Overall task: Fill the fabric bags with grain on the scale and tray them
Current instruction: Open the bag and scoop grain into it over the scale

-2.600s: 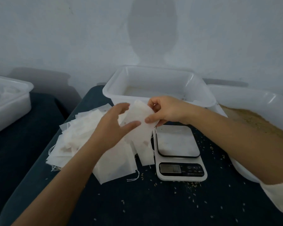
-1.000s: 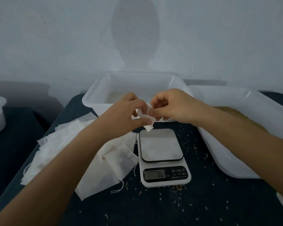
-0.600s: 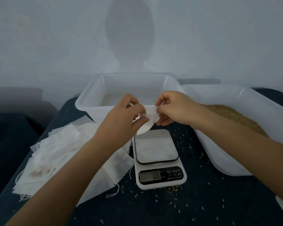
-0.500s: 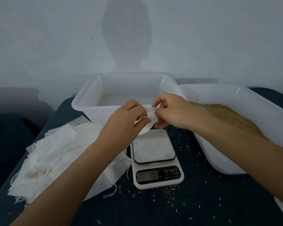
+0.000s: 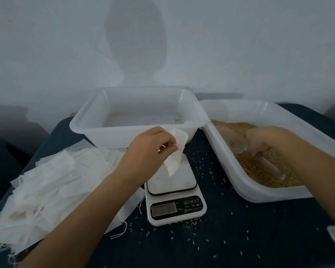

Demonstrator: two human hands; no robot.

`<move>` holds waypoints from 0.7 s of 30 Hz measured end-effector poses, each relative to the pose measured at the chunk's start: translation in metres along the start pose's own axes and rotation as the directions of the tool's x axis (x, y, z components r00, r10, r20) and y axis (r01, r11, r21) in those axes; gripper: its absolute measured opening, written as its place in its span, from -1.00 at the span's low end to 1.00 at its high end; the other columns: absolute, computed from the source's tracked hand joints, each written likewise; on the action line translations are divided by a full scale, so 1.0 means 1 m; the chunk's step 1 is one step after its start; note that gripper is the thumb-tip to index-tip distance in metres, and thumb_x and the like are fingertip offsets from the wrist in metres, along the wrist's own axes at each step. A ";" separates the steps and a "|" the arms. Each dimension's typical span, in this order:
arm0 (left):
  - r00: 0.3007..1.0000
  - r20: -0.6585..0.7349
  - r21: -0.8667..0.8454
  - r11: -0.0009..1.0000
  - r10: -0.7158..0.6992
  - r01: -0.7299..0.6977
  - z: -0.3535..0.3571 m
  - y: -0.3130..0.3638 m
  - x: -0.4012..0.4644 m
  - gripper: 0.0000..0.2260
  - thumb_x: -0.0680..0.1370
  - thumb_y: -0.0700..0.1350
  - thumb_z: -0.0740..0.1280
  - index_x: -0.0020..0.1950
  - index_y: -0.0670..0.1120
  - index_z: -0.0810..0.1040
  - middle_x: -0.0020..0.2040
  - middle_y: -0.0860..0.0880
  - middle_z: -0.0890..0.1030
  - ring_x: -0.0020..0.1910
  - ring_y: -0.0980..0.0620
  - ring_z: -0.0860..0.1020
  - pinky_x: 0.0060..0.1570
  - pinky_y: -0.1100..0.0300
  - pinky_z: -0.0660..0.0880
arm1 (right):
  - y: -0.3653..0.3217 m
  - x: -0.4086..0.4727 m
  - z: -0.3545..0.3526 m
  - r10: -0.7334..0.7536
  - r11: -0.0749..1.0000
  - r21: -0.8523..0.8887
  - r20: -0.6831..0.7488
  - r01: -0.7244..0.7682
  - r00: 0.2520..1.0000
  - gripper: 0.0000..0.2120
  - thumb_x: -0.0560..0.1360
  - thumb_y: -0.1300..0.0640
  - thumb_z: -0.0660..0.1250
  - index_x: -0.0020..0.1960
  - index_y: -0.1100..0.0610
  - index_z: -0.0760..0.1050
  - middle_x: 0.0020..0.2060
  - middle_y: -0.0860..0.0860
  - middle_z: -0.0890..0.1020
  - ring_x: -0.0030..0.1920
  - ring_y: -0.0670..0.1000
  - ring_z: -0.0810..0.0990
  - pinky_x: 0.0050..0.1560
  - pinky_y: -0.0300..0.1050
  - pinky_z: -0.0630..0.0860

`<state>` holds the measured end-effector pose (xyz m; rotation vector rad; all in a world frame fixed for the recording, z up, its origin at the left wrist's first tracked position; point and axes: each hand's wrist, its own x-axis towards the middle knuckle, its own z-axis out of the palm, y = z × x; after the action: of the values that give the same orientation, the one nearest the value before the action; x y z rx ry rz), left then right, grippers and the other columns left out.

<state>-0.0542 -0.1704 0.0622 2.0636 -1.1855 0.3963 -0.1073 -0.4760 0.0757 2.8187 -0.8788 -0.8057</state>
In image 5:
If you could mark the person's right forearm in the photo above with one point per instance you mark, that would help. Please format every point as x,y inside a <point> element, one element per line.
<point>318,175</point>

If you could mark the white mesh bag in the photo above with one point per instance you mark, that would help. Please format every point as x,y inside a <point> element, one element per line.
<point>176,159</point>

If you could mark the clear plastic scoop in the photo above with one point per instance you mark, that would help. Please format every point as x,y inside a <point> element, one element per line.
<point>232,139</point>

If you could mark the person's left forearm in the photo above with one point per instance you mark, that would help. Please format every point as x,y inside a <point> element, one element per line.
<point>72,226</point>

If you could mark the pile of white bags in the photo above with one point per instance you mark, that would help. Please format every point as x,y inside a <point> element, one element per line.
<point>44,192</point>

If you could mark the person's left hand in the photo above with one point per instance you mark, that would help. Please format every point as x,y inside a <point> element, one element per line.
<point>142,156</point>

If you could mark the white digital kitchen scale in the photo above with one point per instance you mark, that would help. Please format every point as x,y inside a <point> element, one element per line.
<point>176,208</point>

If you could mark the brown grain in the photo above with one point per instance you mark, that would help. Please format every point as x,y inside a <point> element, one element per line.
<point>257,170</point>

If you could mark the white tray of grain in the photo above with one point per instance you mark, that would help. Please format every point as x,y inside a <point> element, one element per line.
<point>234,178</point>

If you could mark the dark blue tablecloth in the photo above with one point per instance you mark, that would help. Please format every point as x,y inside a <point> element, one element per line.
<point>245,242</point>
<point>0,170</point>

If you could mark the person's right hand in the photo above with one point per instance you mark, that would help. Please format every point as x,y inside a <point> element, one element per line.
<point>268,141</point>

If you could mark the white plastic tub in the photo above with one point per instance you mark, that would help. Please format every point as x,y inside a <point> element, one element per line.
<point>134,131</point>

